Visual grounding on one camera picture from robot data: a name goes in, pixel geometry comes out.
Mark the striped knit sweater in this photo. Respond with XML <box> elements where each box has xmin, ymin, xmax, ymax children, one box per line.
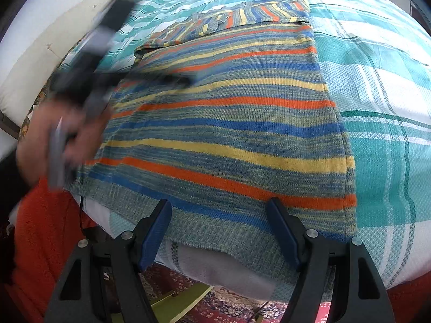
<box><xmin>64</xmin><ymin>0</ymin><xmax>358</xmax><ymax>278</ymax></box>

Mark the red patterned rug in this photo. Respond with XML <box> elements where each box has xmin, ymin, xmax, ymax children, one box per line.
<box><xmin>101</xmin><ymin>262</ymin><xmax>337</xmax><ymax>323</ymax></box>

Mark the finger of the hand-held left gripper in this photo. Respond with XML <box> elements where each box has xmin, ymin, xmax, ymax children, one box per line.
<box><xmin>113</xmin><ymin>71</ymin><xmax>197</xmax><ymax>90</ymax></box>

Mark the teal checked bed blanket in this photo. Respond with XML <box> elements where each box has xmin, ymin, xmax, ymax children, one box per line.
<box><xmin>7</xmin><ymin>0</ymin><xmax>431</xmax><ymax>303</ymax></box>

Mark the green flat item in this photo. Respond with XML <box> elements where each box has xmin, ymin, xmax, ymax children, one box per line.
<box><xmin>148</xmin><ymin>283</ymin><xmax>214</xmax><ymax>323</ymax></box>

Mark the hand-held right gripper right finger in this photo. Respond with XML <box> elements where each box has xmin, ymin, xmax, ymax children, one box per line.
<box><xmin>266</xmin><ymin>197</ymin><xmax>395</xmax><ymax>323</ymax></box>

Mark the cream padded headboard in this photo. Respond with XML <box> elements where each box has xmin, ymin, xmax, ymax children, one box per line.
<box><xmin>0</xmin><ymin>0</ymin><xmax>155</xmax><ymax>125</ymax></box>

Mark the person's left hand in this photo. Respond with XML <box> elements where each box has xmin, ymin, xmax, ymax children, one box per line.
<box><xmin>15</xmin><ymin>101</ymin><xmax>112</xmax><ymax>189</ymax></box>

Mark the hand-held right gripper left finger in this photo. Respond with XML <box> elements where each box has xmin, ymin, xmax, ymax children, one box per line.
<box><xmin>44</xmin><ymin>199</ymin><xmax>173</xmax><ymax>323</ymax></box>

